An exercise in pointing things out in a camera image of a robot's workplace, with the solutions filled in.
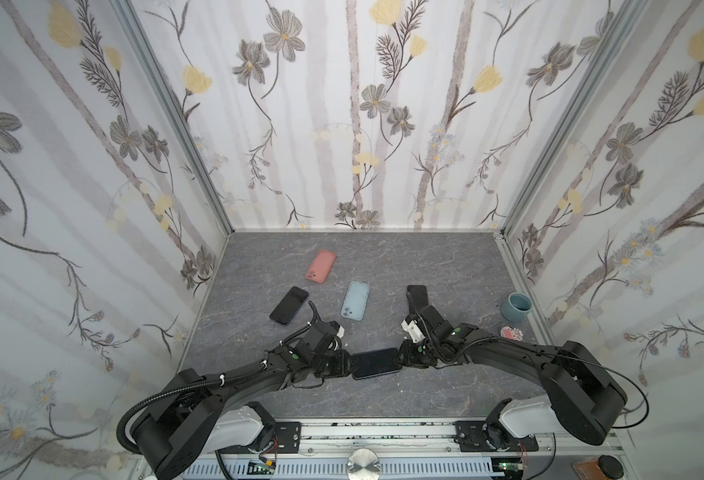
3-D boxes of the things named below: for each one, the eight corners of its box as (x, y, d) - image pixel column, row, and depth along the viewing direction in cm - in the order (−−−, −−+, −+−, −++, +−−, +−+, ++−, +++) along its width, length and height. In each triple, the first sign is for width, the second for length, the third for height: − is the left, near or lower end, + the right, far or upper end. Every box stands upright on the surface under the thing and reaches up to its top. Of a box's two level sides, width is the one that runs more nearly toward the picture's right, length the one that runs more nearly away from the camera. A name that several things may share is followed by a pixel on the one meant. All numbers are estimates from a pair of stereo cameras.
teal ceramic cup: (503, 322, 98) (512, 311, 92) (496, 303, 102) (505, 291, 96) (525, 322, 98) (536, 311, 92) (518, 303, 102) (528, 291, 97)
